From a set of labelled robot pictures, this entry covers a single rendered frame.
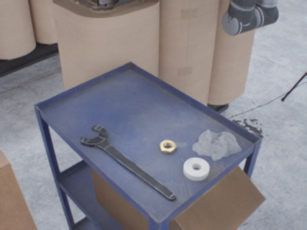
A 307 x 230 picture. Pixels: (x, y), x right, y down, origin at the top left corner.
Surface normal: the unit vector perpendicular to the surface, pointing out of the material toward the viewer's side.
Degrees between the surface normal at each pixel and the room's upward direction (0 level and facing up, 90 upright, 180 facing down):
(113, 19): 90
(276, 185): 0
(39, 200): 0
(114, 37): 90
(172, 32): 90
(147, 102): 0
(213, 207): 26
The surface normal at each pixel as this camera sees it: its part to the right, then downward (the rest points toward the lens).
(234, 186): 0.32, -0.51
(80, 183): 0.02, -0.79
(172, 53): -0.09, 0.62
